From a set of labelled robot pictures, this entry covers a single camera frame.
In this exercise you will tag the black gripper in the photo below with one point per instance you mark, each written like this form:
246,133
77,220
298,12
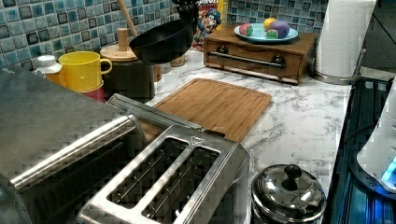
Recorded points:
187,9

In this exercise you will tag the black bowl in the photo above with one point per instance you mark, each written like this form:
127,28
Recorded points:
164,43

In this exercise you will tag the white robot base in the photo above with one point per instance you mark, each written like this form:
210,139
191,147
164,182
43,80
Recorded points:
376,160

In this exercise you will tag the wooden cutting board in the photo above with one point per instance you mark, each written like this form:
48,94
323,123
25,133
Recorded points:
217,106

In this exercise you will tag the yellow cereal box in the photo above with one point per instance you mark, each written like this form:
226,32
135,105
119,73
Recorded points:
212,15

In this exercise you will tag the plastic jar of snacks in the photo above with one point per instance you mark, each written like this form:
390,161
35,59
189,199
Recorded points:
180,61

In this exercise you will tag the frosted plastic cup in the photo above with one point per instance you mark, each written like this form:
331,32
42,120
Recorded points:
165,68

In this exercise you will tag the wooden spoon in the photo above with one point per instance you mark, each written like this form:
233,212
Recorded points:
127,17

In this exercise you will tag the brown ceramic utensil cup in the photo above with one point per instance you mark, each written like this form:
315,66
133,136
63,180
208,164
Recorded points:
157,73

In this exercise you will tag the light blue plate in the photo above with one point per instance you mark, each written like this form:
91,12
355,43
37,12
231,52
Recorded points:
259,34

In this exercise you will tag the yellow plush fruit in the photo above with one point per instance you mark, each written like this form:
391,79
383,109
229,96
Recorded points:
267,23

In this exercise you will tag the black canister with wooden lid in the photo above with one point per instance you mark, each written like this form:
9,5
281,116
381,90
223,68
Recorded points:
129,76

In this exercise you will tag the purple plush fruit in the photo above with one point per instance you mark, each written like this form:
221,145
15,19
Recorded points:
282,28

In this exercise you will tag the wooden drawer box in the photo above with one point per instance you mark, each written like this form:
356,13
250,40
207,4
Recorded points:
286,62

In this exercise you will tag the yellow mug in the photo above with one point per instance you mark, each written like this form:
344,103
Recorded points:
83,70

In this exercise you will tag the red cup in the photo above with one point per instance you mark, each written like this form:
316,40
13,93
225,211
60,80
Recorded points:
97,93

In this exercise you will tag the white-capped bottle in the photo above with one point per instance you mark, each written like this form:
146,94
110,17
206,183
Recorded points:
52,70

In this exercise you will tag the paper towel roll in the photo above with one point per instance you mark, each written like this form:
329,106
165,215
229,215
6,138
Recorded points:
340,45

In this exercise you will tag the stainless steel toaster oven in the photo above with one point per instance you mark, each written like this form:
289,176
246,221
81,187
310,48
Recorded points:
57,148

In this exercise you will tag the steel pot lid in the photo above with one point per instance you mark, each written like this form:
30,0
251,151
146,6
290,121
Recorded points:
286,194

